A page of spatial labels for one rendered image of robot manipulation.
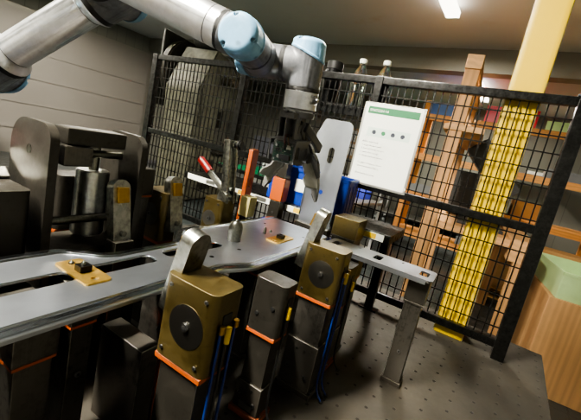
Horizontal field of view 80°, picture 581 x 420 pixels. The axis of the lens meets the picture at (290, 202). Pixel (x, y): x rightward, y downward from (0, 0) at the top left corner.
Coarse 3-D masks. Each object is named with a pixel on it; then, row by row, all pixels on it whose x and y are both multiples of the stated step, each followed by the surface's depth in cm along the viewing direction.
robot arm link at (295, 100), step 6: (288, 90) 75; (294, 90) 74; (288, 96) 76; (294, 96) 75; (300, 96) 74; (306, 96) 74; (312, 96) 75; (288, 102) 76; (294, 102) 75; (300, 102) 75; (306, 102) 75; (312, 102) 76; (288, 108) 77; (294, 108) 75; (300, 108) 75; (306, 108) 75; (312, 108) 76
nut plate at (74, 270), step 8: (56, 264) 49; (64, 264) 50; (72, 264) 50; (88, 264) 50; (72, 272) 48; (80, 272) 48; (88, 272) 49; (96, 272) 50; (80, 280) 47; (88, 280) 47; (96, 280) 48; (104, 280) 48
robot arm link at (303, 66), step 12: (300, 36) 73; (288, 48) 73; (300, 48) 72; (312, 48) 72; (324, 48) 74; (288, 60) 73; (300, 60) 73; (312, 60) 72; (324, 60) 75; (288, 72) 74; (300, 72) 73; (312, 72) 73; (288, 84) 75; (300, 84) 74; (312, 84) 74
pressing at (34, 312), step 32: (224, 224) 89; (256, 224) 97; (288, 224) 106; (32, 256) 50; (64, 256) 53; (96, 256) 55; (128, 256) 58; (160, 256) 61; (224, 256) 68; (256, 256) 72; (288, 256) 78; (64, 288) 44; (96, 288) 46; (128, 288) 48; (160, 288) 51; (0, 320) 36; (32, 320) 37; (64, 320) 39
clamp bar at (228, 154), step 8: (224, 144) 93; (232, 144) 93; (240, 144) 92; (224, 152) 93; (232, 152) 95; (224, 160) 93; (232, 160) 95; (224, 168) 93; (232, 168) 95; (224, 176) 94; (232, 176) 96; (224, 184) 94; (232, 184) 96; (232, 192) 96; (232, 200) 96
